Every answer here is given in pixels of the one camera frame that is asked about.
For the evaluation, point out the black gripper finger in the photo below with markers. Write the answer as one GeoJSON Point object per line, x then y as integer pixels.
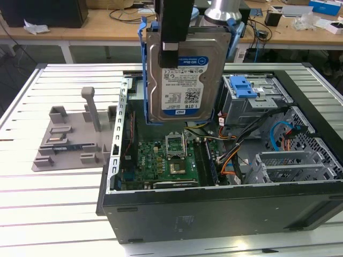
{"type": "Point", "coordinates": [168, 59]}

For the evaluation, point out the hard disk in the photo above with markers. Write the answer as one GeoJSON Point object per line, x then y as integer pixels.
{"type": "Point", "coordinates": [187, 91]}

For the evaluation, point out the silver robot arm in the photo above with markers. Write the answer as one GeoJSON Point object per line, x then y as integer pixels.
{"type": "Point", "coordinates": [222, 10]}

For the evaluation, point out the silver disk bay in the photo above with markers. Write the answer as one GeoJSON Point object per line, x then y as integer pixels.
{"type": "Point", "coordinates": [281, 160]}

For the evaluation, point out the black speaker box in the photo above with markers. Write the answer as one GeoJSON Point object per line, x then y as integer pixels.
{"type": "Point", "coordinates": [246, 16]}

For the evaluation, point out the blue drive latch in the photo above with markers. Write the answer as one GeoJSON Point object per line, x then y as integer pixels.
{"type": "Point", "coordinates": [242, 88]}

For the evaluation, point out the wooden desk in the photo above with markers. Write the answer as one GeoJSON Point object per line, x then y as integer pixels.
{"type": "Point", "coordinates": [93, 32]}

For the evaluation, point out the silver drive cage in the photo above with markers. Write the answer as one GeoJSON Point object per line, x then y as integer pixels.
{"type": "Point", "coordinates": [241, 109]}

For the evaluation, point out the small black box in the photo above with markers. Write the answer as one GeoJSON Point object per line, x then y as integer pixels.
{"type": "Point", "coordinates": [273, 18]}

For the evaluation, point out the green motherboard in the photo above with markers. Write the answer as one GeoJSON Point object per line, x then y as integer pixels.
{"type": "Point", "coordinates": [150, 163]}

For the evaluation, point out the black RAM slot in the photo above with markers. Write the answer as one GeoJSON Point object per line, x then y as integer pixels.
{"type": "Point", "coordinates": [199, 160]}

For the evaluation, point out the installed RAM stick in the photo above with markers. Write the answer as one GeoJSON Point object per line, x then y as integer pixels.
{"type": "Point", "coordinates": [212, 166]}

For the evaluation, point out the black computer tower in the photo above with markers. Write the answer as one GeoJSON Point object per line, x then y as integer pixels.
{"type": "Point", "coordinates": [53, 16]}

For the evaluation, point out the clear plastic bag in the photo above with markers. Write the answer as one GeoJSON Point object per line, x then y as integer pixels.
{"type": "Point", "coordinates": [305, 21]}

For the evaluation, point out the blue RAM stick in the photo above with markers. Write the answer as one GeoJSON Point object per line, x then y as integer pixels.
{"type": "Point", "coordinates": [69, 147]}

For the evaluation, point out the white crumpled paper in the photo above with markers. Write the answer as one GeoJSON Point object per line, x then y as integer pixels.
{"type": "Point", "coordinates": [34, 28]}

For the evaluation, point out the small CPU plate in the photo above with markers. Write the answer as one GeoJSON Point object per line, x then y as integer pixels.
{"type": "Point", "coordinates": [55, 139]}

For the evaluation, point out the grey parts rack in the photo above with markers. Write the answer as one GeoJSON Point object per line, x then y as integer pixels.
{"type": "Point", "coordinates": [72, 160]}

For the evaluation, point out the blue cardboard box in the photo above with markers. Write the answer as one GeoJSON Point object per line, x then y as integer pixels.
{"type": "Point", "coordinates": [325, 6]}

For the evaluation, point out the white open box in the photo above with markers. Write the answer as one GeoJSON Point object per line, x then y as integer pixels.
{"type": "Point", "coordinates": [331, 26]}

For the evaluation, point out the black PC case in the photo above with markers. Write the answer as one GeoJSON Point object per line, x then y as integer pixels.
{"type": "Point", "coordinates": [214, 219]}

